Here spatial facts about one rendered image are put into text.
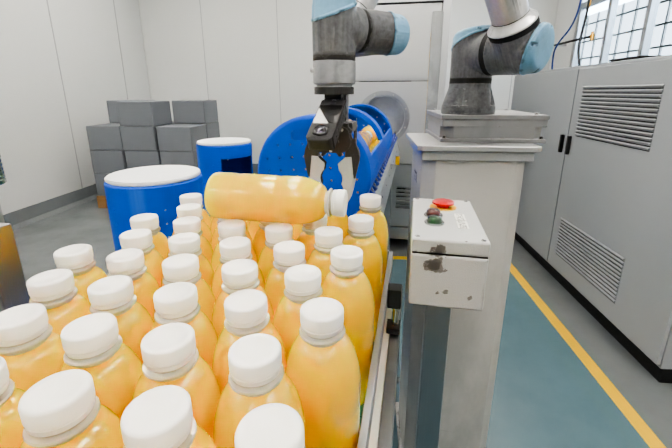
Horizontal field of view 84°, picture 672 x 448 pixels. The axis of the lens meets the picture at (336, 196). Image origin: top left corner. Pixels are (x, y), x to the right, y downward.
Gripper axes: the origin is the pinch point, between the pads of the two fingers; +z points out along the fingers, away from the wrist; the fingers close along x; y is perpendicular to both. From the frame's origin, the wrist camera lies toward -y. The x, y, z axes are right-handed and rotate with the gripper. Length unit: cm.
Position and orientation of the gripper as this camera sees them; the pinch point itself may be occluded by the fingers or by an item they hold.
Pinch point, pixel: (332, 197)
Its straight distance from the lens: 70.0
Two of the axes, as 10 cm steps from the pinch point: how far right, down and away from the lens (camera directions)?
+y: 2.0, -2.6, 9.4
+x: -9.8, -0.5, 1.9
